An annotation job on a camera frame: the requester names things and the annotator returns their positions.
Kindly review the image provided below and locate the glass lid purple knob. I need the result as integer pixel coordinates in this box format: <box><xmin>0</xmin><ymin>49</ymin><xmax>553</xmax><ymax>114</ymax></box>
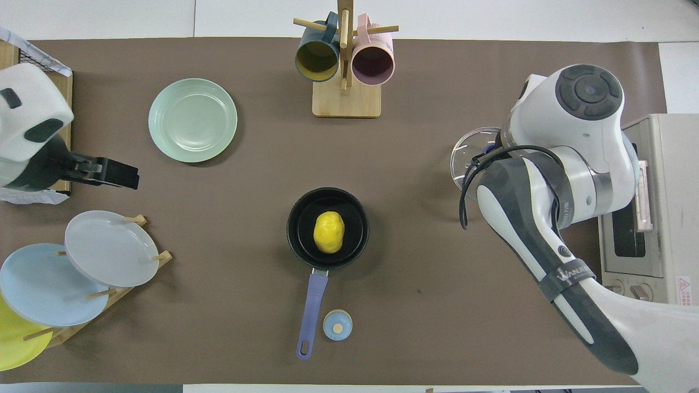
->
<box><xmin>450</xmin><ymin>127</ymin><xmax>504</xmax><ymax>193</ymax></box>

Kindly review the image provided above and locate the pink mug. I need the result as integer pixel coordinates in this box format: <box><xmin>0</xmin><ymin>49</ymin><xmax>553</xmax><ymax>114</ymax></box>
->
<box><xmin>351</xmin><ymin>14</ymin><xmax>395</xmax><ymax>86</ymax></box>

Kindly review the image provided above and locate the pale green plate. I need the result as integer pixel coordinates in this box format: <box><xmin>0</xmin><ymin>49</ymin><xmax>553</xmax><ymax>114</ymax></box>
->
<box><xmin>148</xmin><ymin>78</ymin><xmax>238</xmax><ymax>163</ymax></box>

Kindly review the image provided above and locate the yellow plate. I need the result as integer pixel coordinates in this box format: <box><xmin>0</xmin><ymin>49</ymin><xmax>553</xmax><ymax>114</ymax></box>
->
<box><xmin>0</xmin><ymin>295</ymin><xmax>54</xmax><ymax>372</ymax></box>

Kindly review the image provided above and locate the beige toaster oven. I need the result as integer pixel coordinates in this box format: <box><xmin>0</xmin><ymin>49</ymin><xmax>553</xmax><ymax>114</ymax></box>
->
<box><xmin>598</xmin><ymin>114</ymin><xmax>699</xmax><ymax>305</ymax></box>

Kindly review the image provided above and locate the black wire basket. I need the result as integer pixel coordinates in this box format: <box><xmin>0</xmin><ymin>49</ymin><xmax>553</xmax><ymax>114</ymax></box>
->
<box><xmin>18</xmin><ymin>46</ymin><xmax>70</xmax><ymax>75</ymax></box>

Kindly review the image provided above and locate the wooden mug tree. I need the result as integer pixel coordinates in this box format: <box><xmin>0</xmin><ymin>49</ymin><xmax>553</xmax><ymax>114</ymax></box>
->
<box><xmin>293</xmin><ymin>0</ymin><xmax>399</xmax><ymax>118</ymax></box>

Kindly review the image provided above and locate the dark blue mug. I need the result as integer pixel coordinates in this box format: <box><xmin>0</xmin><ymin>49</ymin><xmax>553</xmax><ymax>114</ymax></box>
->
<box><xmin>295</xmin><ymin>12</ymin><xmax>341</xmax><ymax>83</ymax></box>

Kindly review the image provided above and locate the light blue plate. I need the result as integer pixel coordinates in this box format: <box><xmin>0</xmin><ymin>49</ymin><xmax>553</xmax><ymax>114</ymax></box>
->
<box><xmin>0</xmin><ymin>243</ymin><xmax>110</xmax><ymax>328</ymax></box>

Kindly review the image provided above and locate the yellow lemon toy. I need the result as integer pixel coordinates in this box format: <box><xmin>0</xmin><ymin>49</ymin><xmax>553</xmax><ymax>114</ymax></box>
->
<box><xmin>313</xmin><ymin>211</ymin><xmax>346</xmax><ymax>255</ymax></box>

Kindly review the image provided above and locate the grey plate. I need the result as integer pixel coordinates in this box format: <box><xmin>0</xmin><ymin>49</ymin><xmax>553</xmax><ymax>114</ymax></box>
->
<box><xmin>64</xmin><ymin>210</ymin><xmax>160</xmax><ymax>288</ymax></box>

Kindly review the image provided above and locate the brown table mat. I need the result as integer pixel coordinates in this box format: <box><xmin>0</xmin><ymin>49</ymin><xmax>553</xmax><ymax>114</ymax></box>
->
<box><xmin>0</xmin><ymin>37</ymin><xmax>668</xmax><ymax>385</ymax></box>

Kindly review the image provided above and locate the black pot purple handle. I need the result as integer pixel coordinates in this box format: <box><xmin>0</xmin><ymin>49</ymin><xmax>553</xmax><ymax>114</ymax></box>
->
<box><xmin>287</xmin><ymin>187</ymin><xmax>370</xmax><ymax>361</ymax></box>

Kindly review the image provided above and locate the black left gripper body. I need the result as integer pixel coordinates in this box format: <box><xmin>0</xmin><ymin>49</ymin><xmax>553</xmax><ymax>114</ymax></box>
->
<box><xmin>4</xmin><ymin>134</ymin><xmax>74</xmax><ymax>193</ymax></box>

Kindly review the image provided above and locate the wooden plate rack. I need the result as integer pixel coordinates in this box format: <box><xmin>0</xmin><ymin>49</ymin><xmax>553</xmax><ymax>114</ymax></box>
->
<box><xmin>23</xmin><ymin>215</ymin><xmax>173</xmax><ymax>348</ymax></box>

